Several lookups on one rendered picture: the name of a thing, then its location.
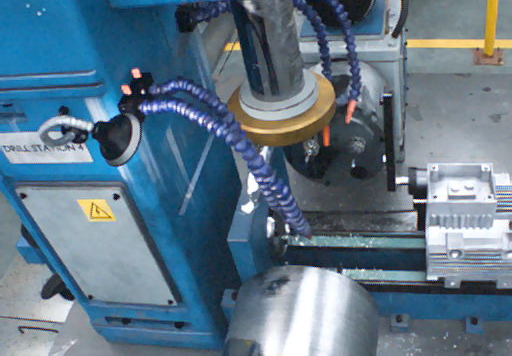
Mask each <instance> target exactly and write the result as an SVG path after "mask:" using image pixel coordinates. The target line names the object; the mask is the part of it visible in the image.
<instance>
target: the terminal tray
mask: <svg viewBox="0 0 512 356"><path fill-rule="evenodd" d="M427 165H428V226H429V225H438V226H440V230H441V229H442V227H445V229H446V230H449V227H452V230H455V228H456V227H458V228H459V230H462V227H465V230H469V228H470V227H472V228H473V229H474V231H475V229H476V227H479V229H480V231H482V229H483V227H485V228H486V229H487V231H488V229H489V228H490V227H493V220H494V216H495V209H497V202H496V194H495V186H494V178H493V170H492V164H488V163H436V164H427ZM467 176H469V177H471V178H472V179H471V178H469V177H467ZM447 177H448V178H447ZM464 177H465V178H466V179H465V178H464ZM475 177H476V178H475ZM449 178H450V179H449ZM455 178H456V179H455ZM459 178H460V179H459ZM467 178H469V179H467ZM474 178H475V179H474ZM443 179H444V180H443ZM454 179H455V181H454ZM457 179H458V180H457ZM463 179H464V180H463ZM477 179H478V180H477ZM439 180H440V182H439ZM460 180H462V181H461V182H460ZM465 180H466V181H465ZM476 180H477V181H479V183H477V181H476ZM443 181H444V183H443ZM457 181H458V182H457ZM441 182H442V183H441ZM482 182H483V183H482ZM486 183H487V184H486ZM478 184H479V185H478ZM477 185H478V186H479V187H478V186H477ZM485 185H486V186H485ZM481 186H482V188H481ZM483 186H484V187H483ZM440 188H441V189H440ZM476 188H478V189H476ZM480 188H481V191H480V190H479V189H480ZM443 190H446V191H445V192H443ZM476 190H477V191H479V193H478V192H477V191H476ZM445 193H446V194H445ZM484 193H485V194H484ZM487 193H488V194H487ZM476 196H477V199H476ZM462 199H463V200H464V201H463V200H462ZM439 200H442V201H439ZM456 200H457V201H456ZM483 200H484V201H483Z"/></svg>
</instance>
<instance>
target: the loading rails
mask: <svg viewBox="0 0 512 356"><path fill-rule="evenodd" d="M290 234H291V236H290V237H289V242H290V244H289V245H288V252H289V257H290V261H291V265H304V267H316V265H319V267H321V268H323V267H324V269H325V270H328V269H329V270H328V271H332V272H335V273H336V272H337V267H338V263H343V264H342V267H343V274H342V275H344V276H346V277H347V276H348V278H349V275H350V274H351V277H350V278H349V279H351V280H354V282H356V283H357V284H359V285H360V286H361V287H363V288H364V289H365V290H366V291H367V292H369V293H370V294H371V295H372V296H373V297H374V300H375V301H376V303H377V305H378V308H379V313H380V317H379V318H390V330H391V331H408V330H409V318H415V319H439V320H462V321H464V332H465V333H478V334H483V333H484V320H486V321H509V322H512V288H507V289H497V288H496V282H493V280H478V281H461V285H460V288H448V287H444V281H443V277H438V280H426V250H425V235H426V231H386V230H333V229H311V233H310V234H312V235H311V236H312V238H311V240H307V237H306V241H305V237H303V236H301V235H299V234H298V236H299V238H298V237H297V233H296V232H295V231H294V229H290ZM295 234H296V235H295ZM318 234H319V235H321V236H320V238H319V235H318ZM336 234H337V235H336ZM357 234H358V235H359V236H362V237H359V236H358V235H357ZM332 235H333V237H332ZM350 235H351V238H350ZM355 235H356V237H355ZM323 236H324V237H323ZM337 236H338V237H340V236H341V238H338V237H337ZM345 236H346V237H345ZM357 236H358V237H357ZM373 236H374V237H375V238H373ZM292 237H293V240H294V241H293V242H291V241H292ZM295 237H297V242H296V240H295ZM321 237H322V238H321ZM328 238H329V240H328ZM337 238H338V240H337ZM345 238H346V240H347V241H348V242H349V243H348V244H346V243H347V241H343V240H345ZM353 238H354V240H353ZM367 238H368V239H367ZM372 238H373V239H374V241H373V239H372ZM382 238H383V239H382ZM386 238H387V242H386ZM366 239H367V241H368V242H367V241H364V240H366ZM371 239H372V243H371V244H370V241H371ZM378 239H381V241H382V242H381V241H378ZM312 240H314V241H312ZM315 240H316V242H315ZM323 240H324V241H325V242H324V241H323ZM330 240H331V241H330ZM303 241H304V243H302V244H304V246H303V245H302V244H299V243H301V242H303ZM310 241H311V242H315V243H311V244H310ZM333 241H334V242H333ZM357 241H358V242H359V245H358V243H357ZM377 241H378V243H381V244H378V243H377ZM384 241H385V242H384ZM294 242H295V243H296V244H295V243H294ZM298 242H299V243H298ZM305 242H307V245H305ZM327 242H328V246H327ZM335 242H336V243H335ZM338 242H340V243H338ZM343 242H344V243H343ZM383 242H384V243H385V244H384V243H383ZM322 243H323V244H322ZM355 243H356V244H355ZM382 243H383V244H382ZM294 244H295V245H294ZM315 244H316V245H315ZM337 244H338V245H337ZM343 244H345V245H347V246H345V247H344V245H343ZM354 244H355V245H354ZM361 244H364V245H362V246H361ZM377 244H378V245H377ZM319 245H321V246H319ZM349 245H350V246H349ZM354 246H355V247H354ZM356 246H359V247H356ZM371 246H372V247H371ZM383 246H384V247H383ZM356 265H357V269H356ZM362 266H363V269H364V270H365V271H364V272H363V273H362V271H363V269H362ZM335 269H336V271H335ZM345 269H346V271H345V274H344V270H345ZM349 269H350V270H349ZM374 269H375V270H374ZM380 269H382V270H380ZM348 270H349V272H348ZM378 270H380V271H378ZM352 271H354V273H352ZM360 271H361V273H360ZM383 271H384V275H385V277H383V275H382V274H383ZM347 272H348V273H349V274H347ZM371 272H372V273H371ZM366 273H368V277H366V275H365V274H366ZM375 273H376V274H377V275H375ZM361 274H362V276H363V277H364V278H363V277H362V276H361ZM360 276H361V277H360ZM354 277H355V278H354ZM365 277H366V278H365ZM372 277H374V278H373V279H372ZM370 278H371V279H370ZM376 278H377V279H376Z"/></svg>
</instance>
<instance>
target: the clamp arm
mask: <svg viewBox="0 0 512 356"><path fill-rule="evenodd" d="M379 105H382V110H383V121H384V134H385V155H384V156H383V166H386V181H387V192H396V191H397V187H400V185H397V184H400V182H397V180H400V177H401V176H397V164H396V154H395V125H394V87H393V86H383V88H382V95H380V98H379Z"/></svg>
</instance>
